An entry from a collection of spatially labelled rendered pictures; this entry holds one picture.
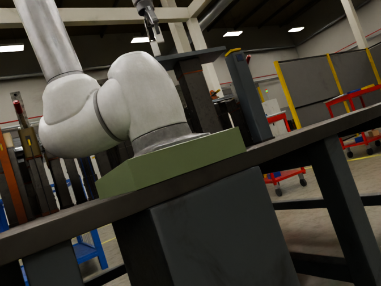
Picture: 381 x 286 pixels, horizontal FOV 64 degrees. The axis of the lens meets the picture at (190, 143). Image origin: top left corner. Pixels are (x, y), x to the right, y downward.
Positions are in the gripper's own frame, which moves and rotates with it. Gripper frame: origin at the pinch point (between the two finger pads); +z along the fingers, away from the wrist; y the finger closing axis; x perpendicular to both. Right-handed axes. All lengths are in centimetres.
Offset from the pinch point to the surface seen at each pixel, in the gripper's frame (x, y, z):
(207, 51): -19.9, -1.8, 7.6
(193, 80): -9.7, -0.5, 17.9
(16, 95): 60, 5, 3
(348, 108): -446, 430, 50
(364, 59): -579, 480, -49
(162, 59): 1.4, -6.0, 7.6
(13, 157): 69, 8, 27
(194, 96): -7.8, -0.8, 24.8
